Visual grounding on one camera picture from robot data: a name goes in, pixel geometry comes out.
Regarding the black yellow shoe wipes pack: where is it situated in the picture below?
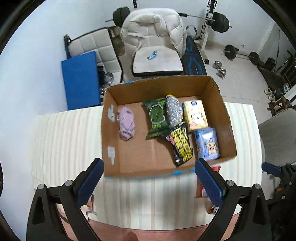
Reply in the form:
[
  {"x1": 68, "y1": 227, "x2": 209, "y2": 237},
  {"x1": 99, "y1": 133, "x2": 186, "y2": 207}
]
[{"x1": 165, "y1": 121, "x2": 193, "y2": 167}]

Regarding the silver yellow scouring sponge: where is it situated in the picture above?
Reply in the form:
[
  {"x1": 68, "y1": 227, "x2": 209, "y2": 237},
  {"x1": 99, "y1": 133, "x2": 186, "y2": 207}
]
[{"x1": 166, "y1": 94, "x2": 183, "y2": 126}]

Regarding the red tissue pack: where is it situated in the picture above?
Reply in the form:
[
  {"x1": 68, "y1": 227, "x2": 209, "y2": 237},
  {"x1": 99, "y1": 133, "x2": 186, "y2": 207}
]
[{"x1": 196, "y1": 165, "x2": 221, "y2": 215}]

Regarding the striped cat table mat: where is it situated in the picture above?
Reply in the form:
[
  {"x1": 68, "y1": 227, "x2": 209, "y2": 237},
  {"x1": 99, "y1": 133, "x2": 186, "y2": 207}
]
[{"x1": 30, "y1": 103, "x2": 262, "y2": 233}]

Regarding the blue tissue pack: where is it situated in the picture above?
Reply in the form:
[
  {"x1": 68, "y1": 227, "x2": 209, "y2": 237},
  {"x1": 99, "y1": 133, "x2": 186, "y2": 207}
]
[{"x1": 195, "y1": 128, "x2": 220, "y2": 161}]

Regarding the yellow tissue box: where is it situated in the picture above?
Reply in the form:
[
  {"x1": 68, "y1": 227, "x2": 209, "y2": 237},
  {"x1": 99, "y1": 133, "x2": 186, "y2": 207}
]
[{"x1": 183, "y1": 100, "x2": 208, "y2": 133}]

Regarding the open cardboard box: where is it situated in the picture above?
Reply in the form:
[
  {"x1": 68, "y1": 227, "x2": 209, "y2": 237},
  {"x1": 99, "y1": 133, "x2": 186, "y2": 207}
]
[{"x1": 100, "y1": 75, "x2": 238, "y2": 178}]

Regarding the chrome dumbbell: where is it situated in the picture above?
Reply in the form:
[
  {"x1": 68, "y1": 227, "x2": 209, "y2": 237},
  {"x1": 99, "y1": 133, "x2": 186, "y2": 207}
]
[{"x1": 213, "y1": 61, "x2": 227, "y2": 79}]

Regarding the purple cloth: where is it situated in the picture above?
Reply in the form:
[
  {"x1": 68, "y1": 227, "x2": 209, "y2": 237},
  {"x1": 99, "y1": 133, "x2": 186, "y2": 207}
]
[{"x1": 117, "y1": 106, "x2": 135, "y2": 141}]

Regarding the barbell on floor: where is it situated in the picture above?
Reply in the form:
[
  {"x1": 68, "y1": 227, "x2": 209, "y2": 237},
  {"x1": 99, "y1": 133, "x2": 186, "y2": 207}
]
[{"x1": 223, "y1": 45, "x2": 260, "y2": 65}]

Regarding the green wipes pack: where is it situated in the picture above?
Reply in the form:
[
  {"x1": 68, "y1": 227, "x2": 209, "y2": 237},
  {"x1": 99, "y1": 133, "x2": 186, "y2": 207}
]
[{"x1": 142, "y1": 98, "x2": 171, "y2": 139}]

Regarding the blue foam mat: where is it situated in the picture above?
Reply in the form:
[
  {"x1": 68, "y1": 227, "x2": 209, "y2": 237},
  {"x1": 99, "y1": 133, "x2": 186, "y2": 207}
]
[{"x1": 61, "y1": 51, "x2": 101, "y2": 110}]

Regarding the white cushioned chair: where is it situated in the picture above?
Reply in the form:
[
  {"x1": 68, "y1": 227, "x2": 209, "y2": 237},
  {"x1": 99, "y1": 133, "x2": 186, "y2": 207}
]
[{"x1": 131, "y1": 46, "x2": 183, "y2": 77}]

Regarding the grey quilted panel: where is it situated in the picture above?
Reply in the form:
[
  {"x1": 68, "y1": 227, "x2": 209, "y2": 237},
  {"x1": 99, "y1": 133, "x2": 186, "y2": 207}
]
[{"x1": 64, "y1": 27, "x2": 123, "y2": 85}]

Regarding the white puffer jacket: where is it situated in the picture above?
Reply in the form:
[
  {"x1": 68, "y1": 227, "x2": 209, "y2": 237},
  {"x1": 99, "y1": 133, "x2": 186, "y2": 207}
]
[{"x1": 120, "y1": 8, "x2": 187, "y2": 56}]

